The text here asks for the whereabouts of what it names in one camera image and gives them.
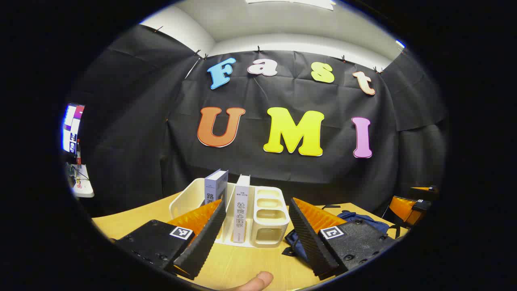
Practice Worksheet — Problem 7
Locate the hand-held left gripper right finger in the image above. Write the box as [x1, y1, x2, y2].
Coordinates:
[288, 197, 397, 281]

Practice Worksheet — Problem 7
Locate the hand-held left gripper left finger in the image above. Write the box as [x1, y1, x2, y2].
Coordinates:
[114, 198, 227, 280]

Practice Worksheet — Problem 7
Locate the blue schoolbag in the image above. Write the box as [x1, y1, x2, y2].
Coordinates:
[282, 204, 401, 263]

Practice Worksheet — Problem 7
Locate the white patterned cover book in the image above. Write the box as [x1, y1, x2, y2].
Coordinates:
[233, 174, 251, 244]

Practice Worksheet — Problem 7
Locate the white plastic bookshelf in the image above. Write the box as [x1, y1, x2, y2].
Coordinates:
[169, 178, 290, 248]

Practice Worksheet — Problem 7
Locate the lavender cover book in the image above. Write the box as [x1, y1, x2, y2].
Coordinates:
[203, 169, 229, 207]

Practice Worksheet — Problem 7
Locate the black backdrop cloth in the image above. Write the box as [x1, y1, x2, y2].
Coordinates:
[67, 24, 449, 219]

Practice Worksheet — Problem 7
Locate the ceiling light panel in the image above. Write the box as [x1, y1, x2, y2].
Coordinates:
[246, 0, 336, 11]

